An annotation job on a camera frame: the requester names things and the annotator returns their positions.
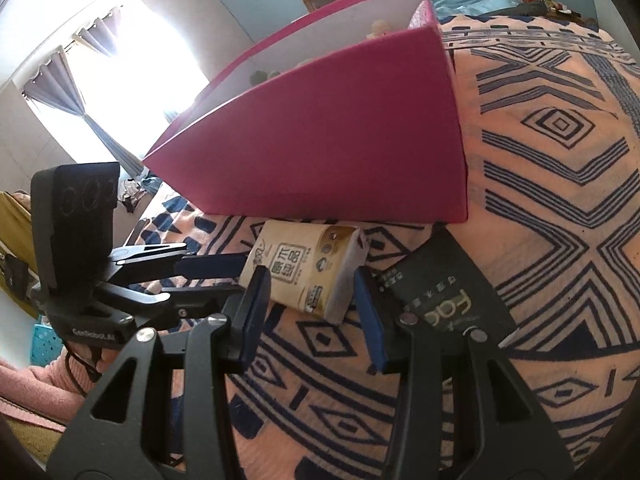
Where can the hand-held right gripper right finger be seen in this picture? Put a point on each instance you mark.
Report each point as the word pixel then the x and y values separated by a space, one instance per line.
pixel 370 320

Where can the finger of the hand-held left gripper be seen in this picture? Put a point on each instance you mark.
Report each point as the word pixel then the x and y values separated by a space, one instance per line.
pixel 215 265
pixel 200 300

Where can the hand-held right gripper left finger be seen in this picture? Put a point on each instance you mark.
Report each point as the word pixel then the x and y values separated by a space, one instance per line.
pixel 255 310

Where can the beige tissue pack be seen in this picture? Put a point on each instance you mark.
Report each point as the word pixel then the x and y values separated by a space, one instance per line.
pixel 300 265

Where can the pink fabric storage box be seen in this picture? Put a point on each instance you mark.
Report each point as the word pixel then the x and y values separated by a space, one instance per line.
pixel 325 135

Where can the brown and white plush toy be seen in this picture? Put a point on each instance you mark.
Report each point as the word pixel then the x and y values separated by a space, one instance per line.
pixel 260 77

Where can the person's left forearm pink sleeve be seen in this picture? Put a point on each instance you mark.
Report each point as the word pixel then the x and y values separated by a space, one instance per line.
pixel 40 385

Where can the yellow cloth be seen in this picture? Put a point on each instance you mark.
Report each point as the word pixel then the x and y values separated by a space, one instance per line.
pixel 15 225

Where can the pile of clothes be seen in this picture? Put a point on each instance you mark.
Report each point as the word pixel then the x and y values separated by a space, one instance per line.
pixel 137 190

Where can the black packet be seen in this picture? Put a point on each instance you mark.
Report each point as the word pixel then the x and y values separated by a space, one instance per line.
pixel 440 280

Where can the blue plastic basket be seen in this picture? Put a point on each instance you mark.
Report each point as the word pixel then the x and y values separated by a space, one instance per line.
pixel 45 345

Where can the grey curtain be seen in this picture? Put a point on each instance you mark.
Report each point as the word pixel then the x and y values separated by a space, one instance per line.
pixel 55 90
pixel 97 35

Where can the orange and navy patterned blanket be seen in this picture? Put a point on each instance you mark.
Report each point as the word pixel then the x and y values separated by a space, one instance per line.
pixel 550 185

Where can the pink knitted teddy bear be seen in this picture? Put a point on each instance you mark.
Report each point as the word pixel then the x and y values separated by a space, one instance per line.
pixel 378 29

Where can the dark cloth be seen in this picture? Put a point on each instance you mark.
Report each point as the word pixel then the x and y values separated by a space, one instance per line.
pixel 525 8

